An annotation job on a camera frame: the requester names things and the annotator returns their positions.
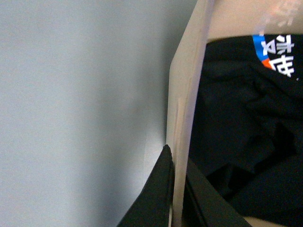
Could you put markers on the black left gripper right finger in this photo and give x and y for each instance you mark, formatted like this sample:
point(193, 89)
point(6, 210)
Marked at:
point(204, 206)

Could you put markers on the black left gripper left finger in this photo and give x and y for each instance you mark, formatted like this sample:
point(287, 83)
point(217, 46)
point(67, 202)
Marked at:
point(152, 206)

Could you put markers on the black printed garment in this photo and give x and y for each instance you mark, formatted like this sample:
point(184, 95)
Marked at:
point(247, 135)

